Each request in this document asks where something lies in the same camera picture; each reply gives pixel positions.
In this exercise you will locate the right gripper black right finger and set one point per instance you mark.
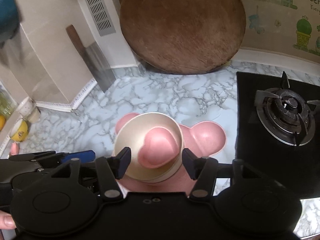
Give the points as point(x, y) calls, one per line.
point(202, 170)

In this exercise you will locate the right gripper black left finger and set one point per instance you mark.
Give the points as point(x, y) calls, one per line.
point(110, 170)

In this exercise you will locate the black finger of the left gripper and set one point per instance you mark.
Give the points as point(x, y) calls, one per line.
point(84, 156)
point(30, 156)

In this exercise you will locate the pink bear-shaped plate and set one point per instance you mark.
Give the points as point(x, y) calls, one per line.
point(204, 139)

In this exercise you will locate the cream round bowl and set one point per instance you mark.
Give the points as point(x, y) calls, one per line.
point(130, 132)

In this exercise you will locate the pink round bowl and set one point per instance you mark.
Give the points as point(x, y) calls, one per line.
point(148, 178)

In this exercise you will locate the person's left hand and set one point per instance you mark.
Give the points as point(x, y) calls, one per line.
point(6, 221)

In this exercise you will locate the yellow ceramic bowl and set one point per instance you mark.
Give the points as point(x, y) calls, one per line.
point(19, 132)

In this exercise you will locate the yellow mug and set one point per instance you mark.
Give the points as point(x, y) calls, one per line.
point(2, 122)

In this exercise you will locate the white floral bowl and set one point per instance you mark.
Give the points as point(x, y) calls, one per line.
point(26, 107)

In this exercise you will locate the green water jug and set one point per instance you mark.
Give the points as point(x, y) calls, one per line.
point(6, 104)

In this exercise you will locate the black gas stove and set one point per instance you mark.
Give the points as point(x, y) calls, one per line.
point(278, 130)

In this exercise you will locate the teal hanging pan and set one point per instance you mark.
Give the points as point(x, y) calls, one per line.
point(10, 20)

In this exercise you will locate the round wooden cutting board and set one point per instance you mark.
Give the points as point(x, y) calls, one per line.
point(184, 36)

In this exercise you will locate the cleaver with wooden handle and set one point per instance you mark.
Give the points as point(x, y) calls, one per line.
point(94, 60)

